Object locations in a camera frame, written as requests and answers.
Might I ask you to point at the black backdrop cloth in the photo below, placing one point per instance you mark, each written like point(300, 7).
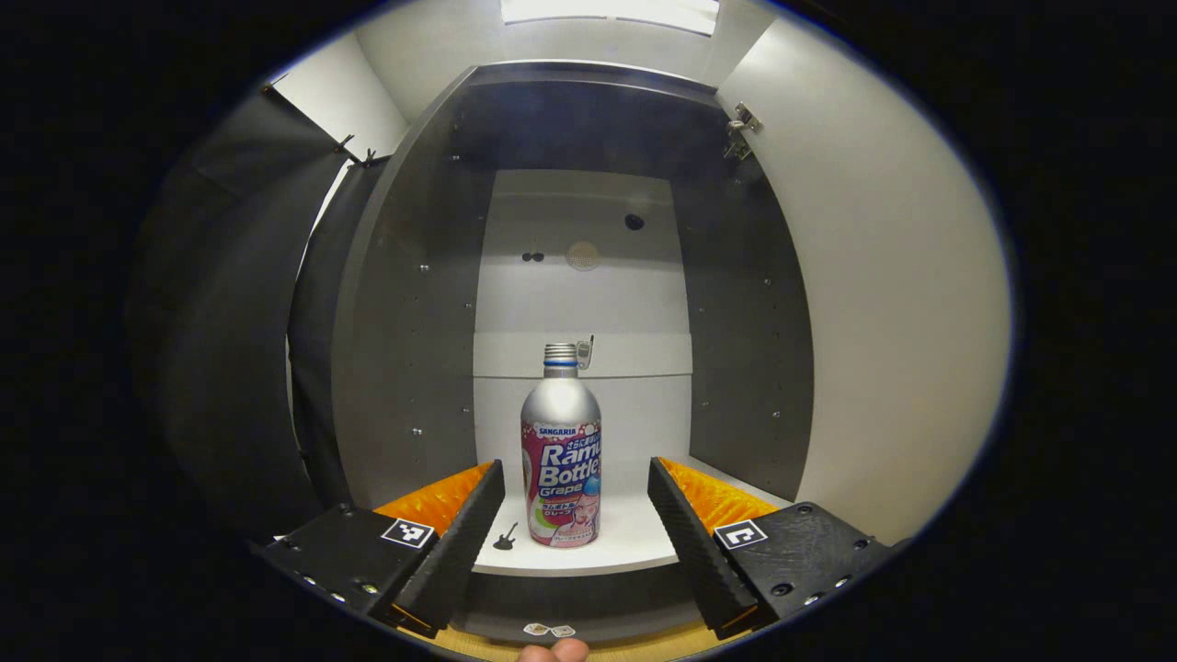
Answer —
point(221, 322)

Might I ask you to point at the large ceiling light panel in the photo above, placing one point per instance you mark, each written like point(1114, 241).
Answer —
point(607, 11)

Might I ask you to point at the beige cabinet door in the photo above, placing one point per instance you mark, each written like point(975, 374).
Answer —
point(901, 322)

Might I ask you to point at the metal door hinge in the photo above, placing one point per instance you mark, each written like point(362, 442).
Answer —
point(741, 129)

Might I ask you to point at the silver bottle with pink label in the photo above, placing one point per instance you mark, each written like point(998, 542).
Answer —
point(561, 414)

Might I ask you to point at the dark grey cabinet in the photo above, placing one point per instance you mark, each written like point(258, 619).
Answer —
point(414, 322)

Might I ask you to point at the white cabinet shelf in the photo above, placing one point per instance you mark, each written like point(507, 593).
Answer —
point(630, 542)

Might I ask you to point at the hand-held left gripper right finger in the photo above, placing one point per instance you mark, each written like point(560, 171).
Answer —
point(699, 561)

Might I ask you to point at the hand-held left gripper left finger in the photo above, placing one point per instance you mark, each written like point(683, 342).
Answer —
point(460, 561)

